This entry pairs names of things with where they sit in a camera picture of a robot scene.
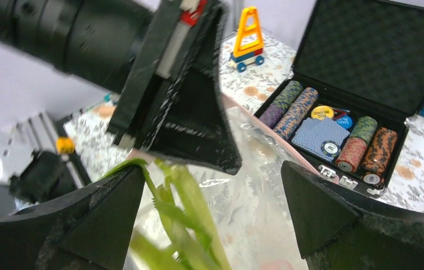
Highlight black poker chip case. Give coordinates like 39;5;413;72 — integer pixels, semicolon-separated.
252;0;424;197

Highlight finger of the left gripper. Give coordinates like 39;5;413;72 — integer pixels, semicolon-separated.
137;3;242;175

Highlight green celery stalk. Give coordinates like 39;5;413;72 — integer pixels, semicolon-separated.
105;158;231;269

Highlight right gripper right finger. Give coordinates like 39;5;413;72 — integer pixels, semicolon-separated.
281;161;424;269

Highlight clear pink zip bag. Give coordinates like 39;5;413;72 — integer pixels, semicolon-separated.
189;96;312;269

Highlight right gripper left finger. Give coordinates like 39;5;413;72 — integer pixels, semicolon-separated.
0;165;145;269

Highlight yellow toy ladder cart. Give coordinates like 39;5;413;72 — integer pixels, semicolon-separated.
229;6;265;73

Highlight blue card deck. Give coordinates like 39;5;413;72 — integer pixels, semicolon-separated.
291;118;350;162

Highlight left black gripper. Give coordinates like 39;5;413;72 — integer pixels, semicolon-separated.
0;1;219;148

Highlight yellow poker chip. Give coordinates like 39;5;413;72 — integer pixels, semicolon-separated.
310;105;334;120

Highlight floral tablecloth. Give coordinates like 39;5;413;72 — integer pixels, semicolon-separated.
62;31;424;270

